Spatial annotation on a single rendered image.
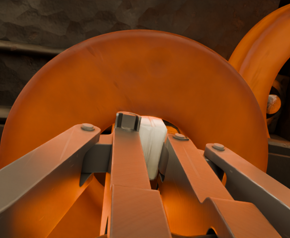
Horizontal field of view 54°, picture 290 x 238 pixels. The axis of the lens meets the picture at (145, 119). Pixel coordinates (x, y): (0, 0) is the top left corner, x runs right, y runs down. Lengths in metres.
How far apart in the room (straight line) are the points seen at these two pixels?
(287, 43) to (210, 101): 0.12
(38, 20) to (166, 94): 0.20
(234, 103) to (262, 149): 0.03
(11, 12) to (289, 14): 0.25
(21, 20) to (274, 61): 0.24
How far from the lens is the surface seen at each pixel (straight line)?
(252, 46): 0.25
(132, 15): 0.31
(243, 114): 0.17
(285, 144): 0.26
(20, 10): 0.32
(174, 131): 0.17
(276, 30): 0.25
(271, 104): 0.37
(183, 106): 0.16
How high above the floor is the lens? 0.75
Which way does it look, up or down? 10 degrees down
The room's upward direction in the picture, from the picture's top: 12 degrees clockwise
